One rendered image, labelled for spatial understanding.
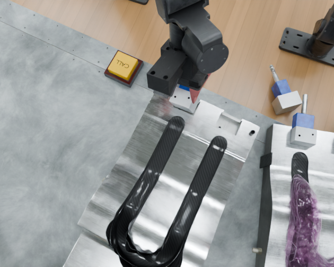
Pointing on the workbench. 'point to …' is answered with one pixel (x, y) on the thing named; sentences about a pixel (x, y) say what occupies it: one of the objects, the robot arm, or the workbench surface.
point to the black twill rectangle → (266, 160)
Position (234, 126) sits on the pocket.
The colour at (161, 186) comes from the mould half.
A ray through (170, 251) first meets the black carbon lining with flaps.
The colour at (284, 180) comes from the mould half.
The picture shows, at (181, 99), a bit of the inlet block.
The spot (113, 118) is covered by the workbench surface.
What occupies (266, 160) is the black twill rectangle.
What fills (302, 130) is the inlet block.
